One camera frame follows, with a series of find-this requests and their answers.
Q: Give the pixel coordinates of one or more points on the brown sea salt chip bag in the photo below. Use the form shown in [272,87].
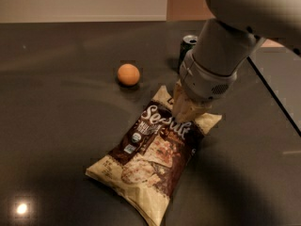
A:
[145,167]

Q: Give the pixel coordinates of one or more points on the green soda can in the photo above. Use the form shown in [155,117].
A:
[188,42]

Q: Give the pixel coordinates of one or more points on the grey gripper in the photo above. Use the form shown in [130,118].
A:
[203,83]

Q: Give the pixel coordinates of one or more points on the orange fruit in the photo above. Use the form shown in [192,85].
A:
[128,75]

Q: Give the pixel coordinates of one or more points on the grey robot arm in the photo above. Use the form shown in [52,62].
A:
[237,29]

